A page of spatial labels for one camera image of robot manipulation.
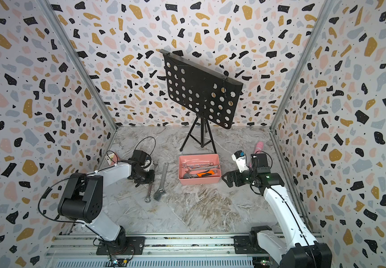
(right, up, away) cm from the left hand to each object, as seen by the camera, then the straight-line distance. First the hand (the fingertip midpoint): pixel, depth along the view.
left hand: (154, 179), depth 94 cm
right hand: (+41, +5, -15) cm, 44 cm away
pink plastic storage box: (+18, +9, +9) cm, 22 cm away
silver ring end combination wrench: (-1, -9, -7) cm, 11 cm away
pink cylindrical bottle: (+63, +18, +12) cm, 67 cm away
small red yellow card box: (-28, +11, +9) cm, 31 cm away
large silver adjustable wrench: (+5, -7, -4) cm, 10 cm away
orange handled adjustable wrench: (+28, +2, +3) cm, 28 cm away
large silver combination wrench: (+23, +5, +4) cm, 24 cm away
